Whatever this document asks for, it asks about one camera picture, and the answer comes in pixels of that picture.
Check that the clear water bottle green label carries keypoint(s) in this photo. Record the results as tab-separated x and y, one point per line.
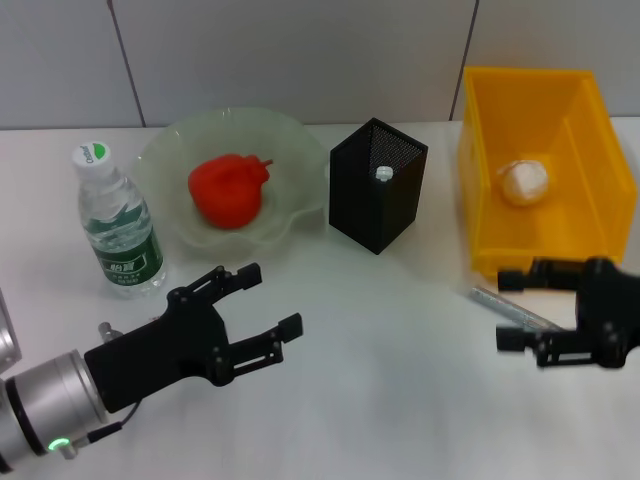
120	230

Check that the silver grey pen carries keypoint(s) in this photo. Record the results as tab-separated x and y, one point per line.
492	299

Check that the yellow plastic bin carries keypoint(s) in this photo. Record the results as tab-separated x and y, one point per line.
500	110

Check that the green utility knife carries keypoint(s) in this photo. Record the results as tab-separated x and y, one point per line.
383	175

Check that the black mesh pen holder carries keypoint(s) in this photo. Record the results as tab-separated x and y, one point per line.
375	220

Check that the red-orange fruit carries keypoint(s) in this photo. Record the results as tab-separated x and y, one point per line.
227	192

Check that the wavy translucent glass fruit plate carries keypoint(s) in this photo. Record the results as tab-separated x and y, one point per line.
165	150

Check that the white paper ball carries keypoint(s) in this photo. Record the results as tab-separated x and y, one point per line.
522	182

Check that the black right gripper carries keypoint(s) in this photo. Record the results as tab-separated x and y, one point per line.
615	315

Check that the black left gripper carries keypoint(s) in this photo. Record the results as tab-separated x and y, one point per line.
165	350

